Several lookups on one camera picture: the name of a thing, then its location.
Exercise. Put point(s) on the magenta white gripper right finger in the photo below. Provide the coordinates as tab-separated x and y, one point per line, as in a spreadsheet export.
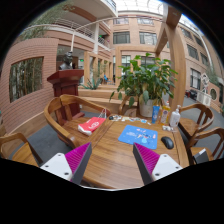
153	166

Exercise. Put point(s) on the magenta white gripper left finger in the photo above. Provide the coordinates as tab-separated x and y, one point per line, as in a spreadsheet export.
70	166

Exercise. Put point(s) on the black computer mouse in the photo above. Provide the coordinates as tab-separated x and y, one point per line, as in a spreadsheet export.
167	141

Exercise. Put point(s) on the blue mouse pad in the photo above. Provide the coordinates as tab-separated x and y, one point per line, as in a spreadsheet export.
146	137

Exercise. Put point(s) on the red white bag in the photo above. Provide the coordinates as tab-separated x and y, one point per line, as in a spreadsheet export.
92	124

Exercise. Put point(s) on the wooden chair near left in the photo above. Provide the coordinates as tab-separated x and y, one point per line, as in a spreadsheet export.
24	154

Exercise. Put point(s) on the white pump sanitizer bottle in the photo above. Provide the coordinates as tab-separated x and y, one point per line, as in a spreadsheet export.
175	117

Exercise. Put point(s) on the wooden armchair left of table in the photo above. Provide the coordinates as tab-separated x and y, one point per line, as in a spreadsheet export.
69	132

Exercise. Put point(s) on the white plant pot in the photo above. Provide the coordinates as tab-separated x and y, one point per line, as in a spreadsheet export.
146	108

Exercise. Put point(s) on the yellow liquid bottle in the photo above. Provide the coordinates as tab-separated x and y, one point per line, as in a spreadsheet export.
165	113

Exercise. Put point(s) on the blue tube bottle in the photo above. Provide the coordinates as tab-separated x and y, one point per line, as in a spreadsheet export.
155	113

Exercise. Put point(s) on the wooden chair behind table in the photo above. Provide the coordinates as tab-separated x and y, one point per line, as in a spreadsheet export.
126	110

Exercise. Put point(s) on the wooden chair right far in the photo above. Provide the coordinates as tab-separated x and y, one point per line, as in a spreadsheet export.
199	118

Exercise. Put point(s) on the wooden chair right near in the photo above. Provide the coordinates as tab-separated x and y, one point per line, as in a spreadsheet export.
209	143

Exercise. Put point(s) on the green potted plant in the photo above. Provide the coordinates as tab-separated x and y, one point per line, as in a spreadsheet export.
147	82

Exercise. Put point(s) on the dark bust statue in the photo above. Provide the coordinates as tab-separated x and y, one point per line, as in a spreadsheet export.
67	60

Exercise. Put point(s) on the dark red wooden pedestal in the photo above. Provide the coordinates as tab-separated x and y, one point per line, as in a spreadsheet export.
64	82

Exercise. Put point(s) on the wooden pergola post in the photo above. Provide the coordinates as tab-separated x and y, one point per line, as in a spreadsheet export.
170	34

